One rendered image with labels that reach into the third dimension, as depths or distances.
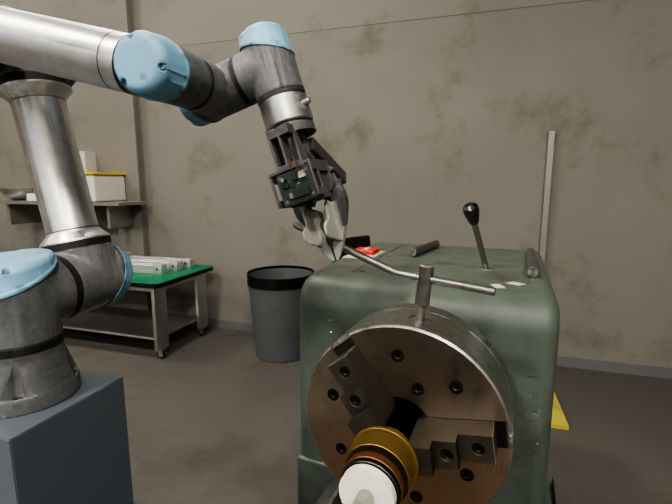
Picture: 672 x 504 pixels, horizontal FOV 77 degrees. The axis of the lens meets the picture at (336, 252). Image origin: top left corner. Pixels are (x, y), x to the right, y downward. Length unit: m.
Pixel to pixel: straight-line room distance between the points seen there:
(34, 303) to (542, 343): 0.79
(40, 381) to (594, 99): 3.58
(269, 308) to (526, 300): 2.77
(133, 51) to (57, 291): 0.40
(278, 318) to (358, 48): 2.30
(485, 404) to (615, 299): 3.25
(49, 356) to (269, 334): 2.76
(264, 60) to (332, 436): 0.59
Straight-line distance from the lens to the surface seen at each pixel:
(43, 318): 0.80
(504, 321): 0.77
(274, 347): 3.52
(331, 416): 0.73
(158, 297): 3.72
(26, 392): 0.81
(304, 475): 1.02
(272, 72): 0.66
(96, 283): 0.86
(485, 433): 0.63
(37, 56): 0.73
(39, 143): 0.91
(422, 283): 0.64
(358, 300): 0.81
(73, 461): 0.85
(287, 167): 0.62
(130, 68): 0.60
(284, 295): 3.34
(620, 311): 3.89
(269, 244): 4.03
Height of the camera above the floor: 1.44
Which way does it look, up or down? 9 degrees down
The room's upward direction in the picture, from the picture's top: straight up
